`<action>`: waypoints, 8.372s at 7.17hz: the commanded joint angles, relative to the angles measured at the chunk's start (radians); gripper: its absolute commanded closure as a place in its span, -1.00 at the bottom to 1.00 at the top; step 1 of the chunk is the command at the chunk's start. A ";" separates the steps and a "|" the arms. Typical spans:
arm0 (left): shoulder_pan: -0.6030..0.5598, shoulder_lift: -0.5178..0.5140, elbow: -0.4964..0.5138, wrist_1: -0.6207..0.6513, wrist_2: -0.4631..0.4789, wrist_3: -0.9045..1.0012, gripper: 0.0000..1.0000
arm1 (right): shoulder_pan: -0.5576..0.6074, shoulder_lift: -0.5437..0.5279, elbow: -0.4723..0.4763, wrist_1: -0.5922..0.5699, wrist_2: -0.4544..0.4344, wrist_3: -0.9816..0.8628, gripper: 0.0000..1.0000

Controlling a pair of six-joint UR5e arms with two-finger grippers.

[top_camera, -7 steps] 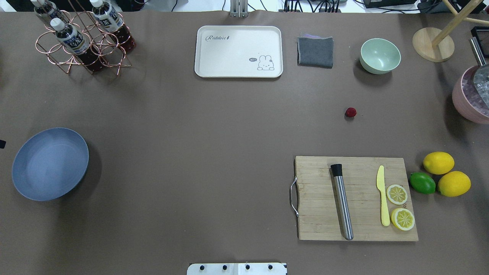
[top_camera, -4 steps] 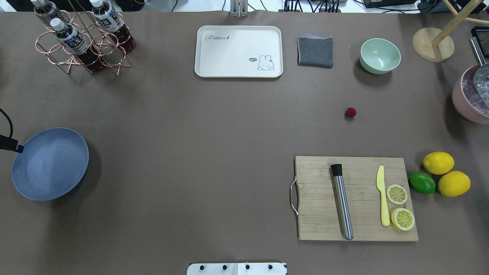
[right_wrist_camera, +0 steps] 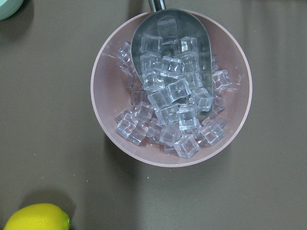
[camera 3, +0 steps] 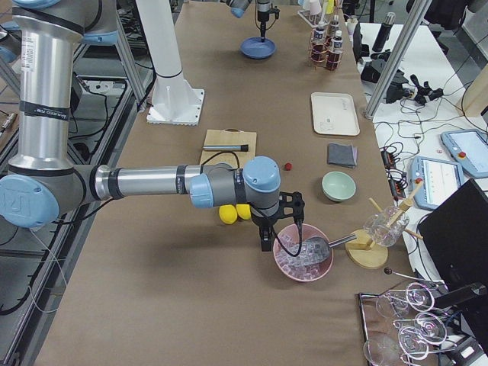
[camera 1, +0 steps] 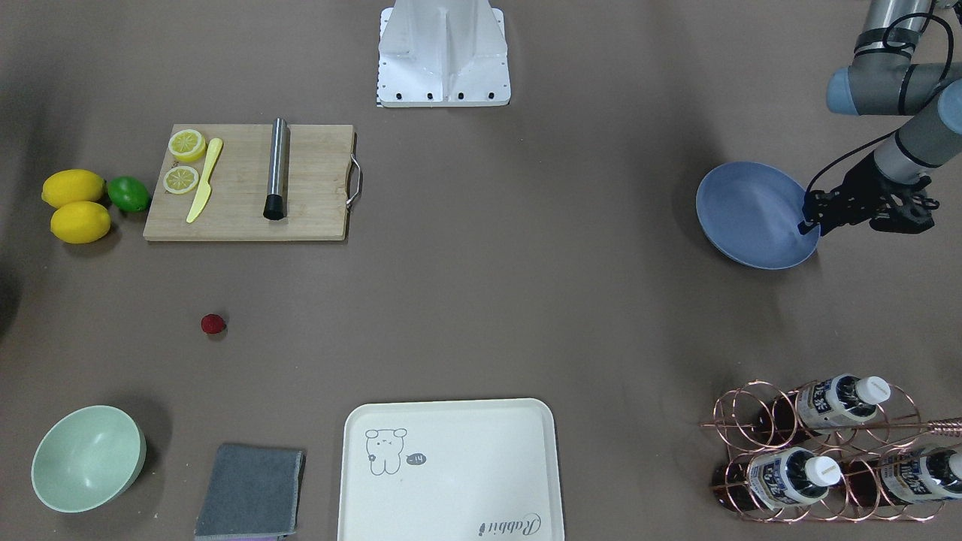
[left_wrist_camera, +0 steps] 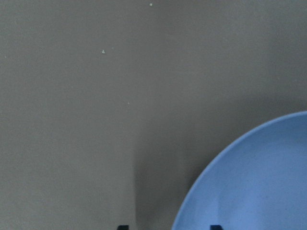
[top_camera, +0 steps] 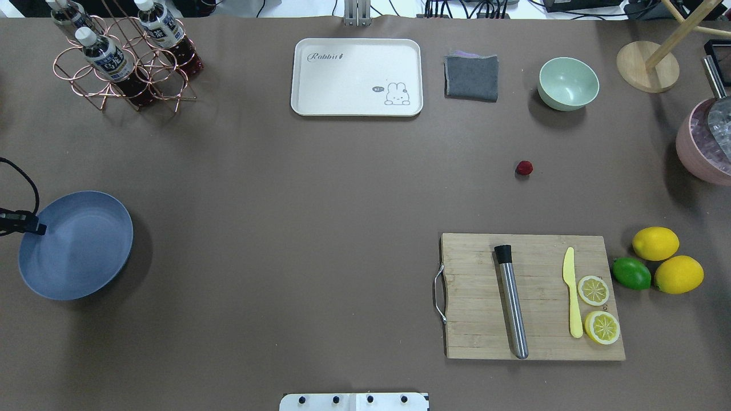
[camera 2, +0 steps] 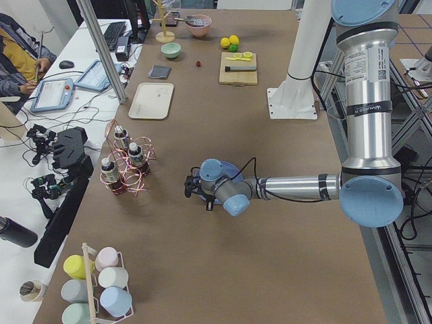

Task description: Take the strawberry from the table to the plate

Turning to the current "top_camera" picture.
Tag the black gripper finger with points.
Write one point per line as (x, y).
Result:
(8, 227)
(18, 215)

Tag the blue plate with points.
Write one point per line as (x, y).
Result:
(87, 243)

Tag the red strawberry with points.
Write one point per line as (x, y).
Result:
(524, 168)

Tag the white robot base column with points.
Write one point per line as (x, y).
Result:
(356, 401)

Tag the dark tea bottle middle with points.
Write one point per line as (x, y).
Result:
(111, 61)

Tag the dark tea bottle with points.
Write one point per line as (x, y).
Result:
(111, 61)
(70, 16)
(167, 34)

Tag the dark tea bottle back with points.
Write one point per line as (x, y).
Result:
(70, 16)

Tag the dark tea bottle front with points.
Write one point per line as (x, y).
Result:
(167, 34)

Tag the cream rabbit tray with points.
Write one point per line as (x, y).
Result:
(357, 77)

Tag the wooden cutting board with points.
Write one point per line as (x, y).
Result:
(476, 325)

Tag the grey folded cloth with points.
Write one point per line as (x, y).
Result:
(472, 76)

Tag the steel muddler black tip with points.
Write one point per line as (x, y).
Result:
(517, 336)

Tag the mint green bowl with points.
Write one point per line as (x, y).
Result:
(567, 84)

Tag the yellow plastic knife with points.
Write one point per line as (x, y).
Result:
(569, 278)

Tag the lemon slice far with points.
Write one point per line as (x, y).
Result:
(593, 290)

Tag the lemon slice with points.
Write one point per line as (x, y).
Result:
(593, 290)
(602, 327)

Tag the lemon slice near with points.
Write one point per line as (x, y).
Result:
(602, 327)

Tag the green lime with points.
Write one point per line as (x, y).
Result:
(631, 273)

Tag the yellow lemon left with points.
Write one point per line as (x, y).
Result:
(655, 243)

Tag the yellow lemon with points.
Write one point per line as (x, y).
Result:
(655, 243)
(679, 274)

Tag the wooden cup tree stand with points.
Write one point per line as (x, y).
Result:
(651, 67)

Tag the yellow lemon right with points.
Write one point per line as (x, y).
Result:
(679, 274)

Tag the pink bowl with ice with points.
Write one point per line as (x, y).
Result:
(697, 148)

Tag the metal ice scoop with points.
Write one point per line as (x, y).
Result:
(718, 116)

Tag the copper wire bottle rack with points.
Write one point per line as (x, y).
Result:
(134, 51)

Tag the aluminium frame post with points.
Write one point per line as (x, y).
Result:
(357, 13)

